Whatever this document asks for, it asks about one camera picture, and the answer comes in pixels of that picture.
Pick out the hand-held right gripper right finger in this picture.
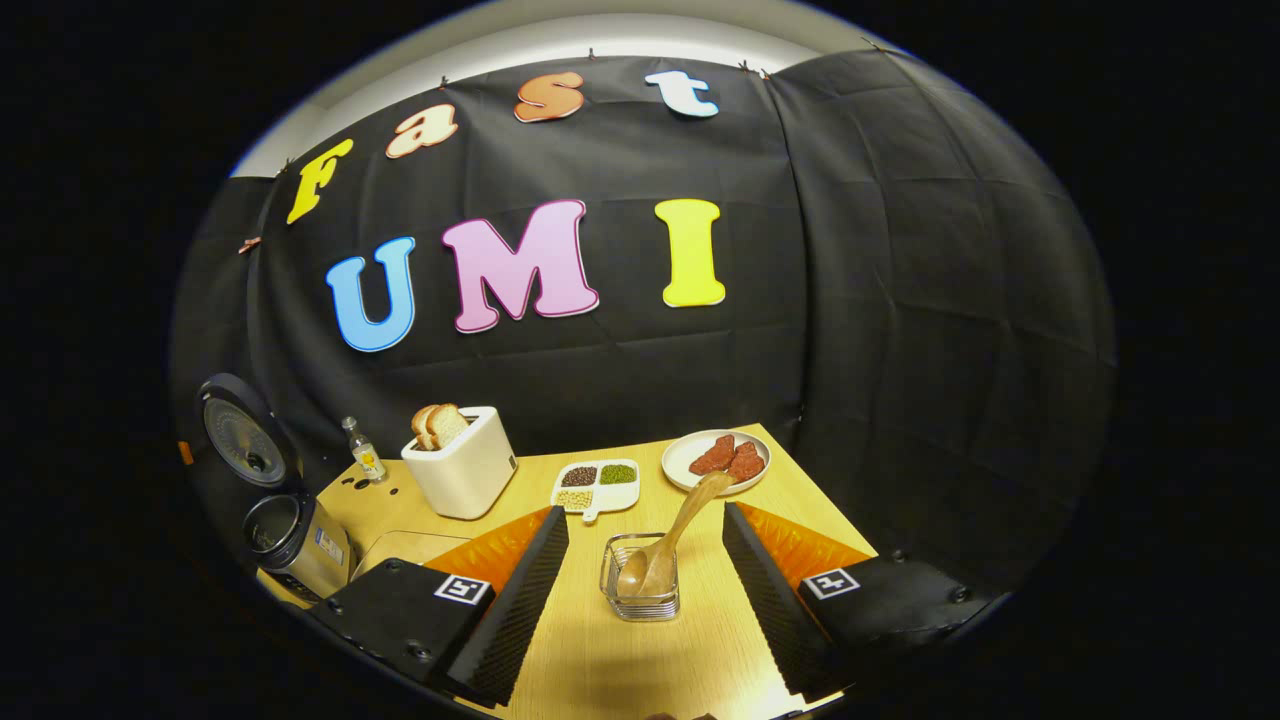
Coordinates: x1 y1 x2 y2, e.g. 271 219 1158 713
722 502 1001 701

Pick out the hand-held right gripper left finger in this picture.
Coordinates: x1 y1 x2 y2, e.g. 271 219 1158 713
310 505 571 709

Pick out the wooden spoon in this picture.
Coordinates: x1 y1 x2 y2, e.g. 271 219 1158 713
617 470 735 599

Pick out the clear glass chopstick holder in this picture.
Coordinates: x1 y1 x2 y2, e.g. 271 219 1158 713
600 532 681 622

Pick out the black rice cooker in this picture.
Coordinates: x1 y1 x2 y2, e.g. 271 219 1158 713
195 373 359 603

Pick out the white toaster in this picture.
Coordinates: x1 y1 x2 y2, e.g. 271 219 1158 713
401 405 518 520

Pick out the white divided bean dish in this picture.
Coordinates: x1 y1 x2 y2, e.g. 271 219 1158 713
551 458 641 523

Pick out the white round plate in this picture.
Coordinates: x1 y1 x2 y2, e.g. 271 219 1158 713
661 429 772 495

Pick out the small clear glass bottle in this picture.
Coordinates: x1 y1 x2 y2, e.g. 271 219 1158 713
342 416 387 483

